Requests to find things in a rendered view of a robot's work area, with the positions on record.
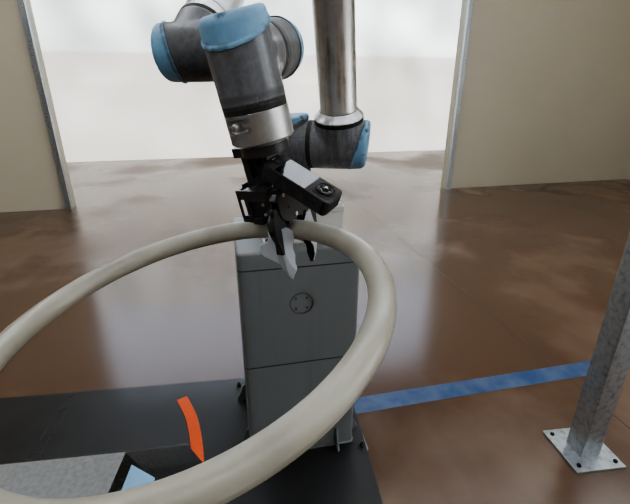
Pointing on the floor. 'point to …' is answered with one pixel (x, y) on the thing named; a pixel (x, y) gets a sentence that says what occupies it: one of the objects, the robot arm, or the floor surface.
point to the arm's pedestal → (294, 330)
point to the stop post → (612, 348)
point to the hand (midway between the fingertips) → (304, 263)
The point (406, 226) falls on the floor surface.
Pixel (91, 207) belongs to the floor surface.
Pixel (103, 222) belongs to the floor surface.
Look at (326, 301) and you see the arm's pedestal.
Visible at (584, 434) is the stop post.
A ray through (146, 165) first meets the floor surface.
